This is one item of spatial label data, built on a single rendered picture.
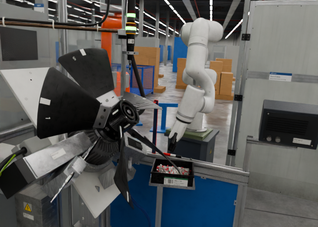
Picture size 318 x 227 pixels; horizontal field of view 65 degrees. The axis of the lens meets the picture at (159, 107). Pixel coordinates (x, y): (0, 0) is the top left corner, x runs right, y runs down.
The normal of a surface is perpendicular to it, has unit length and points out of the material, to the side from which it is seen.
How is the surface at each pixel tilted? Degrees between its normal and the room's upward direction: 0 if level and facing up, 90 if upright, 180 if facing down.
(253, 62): 90
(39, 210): 90
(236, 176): 90
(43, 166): 50
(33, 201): 90
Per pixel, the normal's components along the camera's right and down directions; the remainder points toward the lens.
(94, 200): 0.75, -0.53
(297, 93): -0.35, 0.20
